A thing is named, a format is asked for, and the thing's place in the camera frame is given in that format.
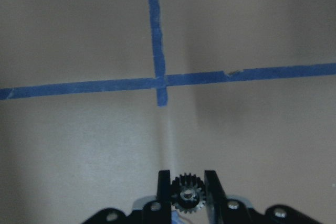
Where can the black bearing gear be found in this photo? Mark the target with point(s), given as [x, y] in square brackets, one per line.
[188, 193]

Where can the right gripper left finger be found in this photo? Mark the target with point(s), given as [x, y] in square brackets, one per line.
[163, 196]

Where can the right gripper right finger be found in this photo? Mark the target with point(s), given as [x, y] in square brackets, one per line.
[215, 197]

